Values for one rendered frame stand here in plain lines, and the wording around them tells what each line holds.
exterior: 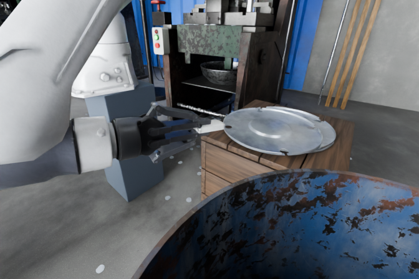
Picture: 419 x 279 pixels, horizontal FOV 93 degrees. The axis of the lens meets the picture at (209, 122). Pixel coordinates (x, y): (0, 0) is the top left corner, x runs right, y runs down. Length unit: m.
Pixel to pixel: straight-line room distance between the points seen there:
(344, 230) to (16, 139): 0.41
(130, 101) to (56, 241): 0.52
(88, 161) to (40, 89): 0.15
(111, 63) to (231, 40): 0.58
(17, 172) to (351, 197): 0.44
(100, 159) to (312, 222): 0.33
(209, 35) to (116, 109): 0.63
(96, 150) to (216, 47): 0.86
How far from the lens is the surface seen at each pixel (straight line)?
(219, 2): 1.15
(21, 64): 0.23
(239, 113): 0.71
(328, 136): 0.68
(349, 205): 0.35
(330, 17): 2.33
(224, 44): 1.06
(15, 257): 0.94
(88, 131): 0.34
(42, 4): 0.24
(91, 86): 0.70
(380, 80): 2.39
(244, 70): 0.96
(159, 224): 0.82
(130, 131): 0.35
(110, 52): 0.71
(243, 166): 0.57
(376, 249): 0.41
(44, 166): 0.35
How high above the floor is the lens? 0.65
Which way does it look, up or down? 26 degrees down
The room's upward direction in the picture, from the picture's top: 1 degrees clockwise
